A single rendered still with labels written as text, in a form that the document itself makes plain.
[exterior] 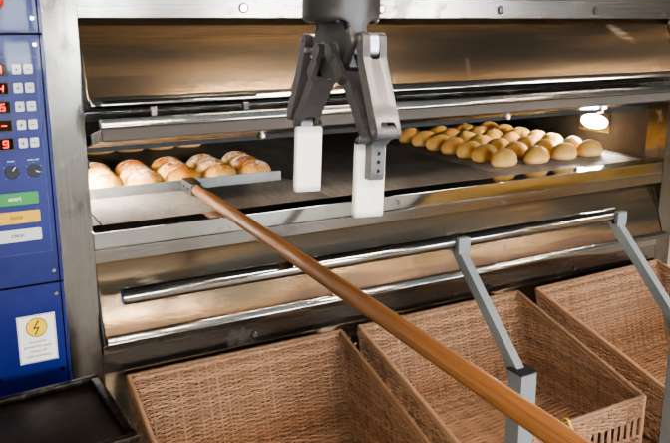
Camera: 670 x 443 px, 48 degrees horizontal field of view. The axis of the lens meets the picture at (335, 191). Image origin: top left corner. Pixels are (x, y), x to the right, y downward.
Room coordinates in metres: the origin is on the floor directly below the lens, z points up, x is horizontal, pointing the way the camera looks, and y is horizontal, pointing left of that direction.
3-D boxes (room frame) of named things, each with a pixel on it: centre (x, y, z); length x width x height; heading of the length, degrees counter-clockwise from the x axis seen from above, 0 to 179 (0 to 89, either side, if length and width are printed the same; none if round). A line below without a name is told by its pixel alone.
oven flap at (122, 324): (1.98, -0.27, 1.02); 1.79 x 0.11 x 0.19; 118
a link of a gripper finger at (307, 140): (0.80, 0.03, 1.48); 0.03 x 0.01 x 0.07; 116
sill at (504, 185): (2.00, -0.26, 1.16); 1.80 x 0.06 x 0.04; 118
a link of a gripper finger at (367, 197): (0.67, -0.03, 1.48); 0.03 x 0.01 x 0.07; 116
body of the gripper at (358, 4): (0.74, -0.01, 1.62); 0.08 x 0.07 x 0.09; 26
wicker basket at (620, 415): (1.75, -0.41, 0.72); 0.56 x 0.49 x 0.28; 119
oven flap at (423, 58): (1.98, -0.27, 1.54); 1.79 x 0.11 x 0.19; 118
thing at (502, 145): (2.64, -0.58, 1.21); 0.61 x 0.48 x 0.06; 28
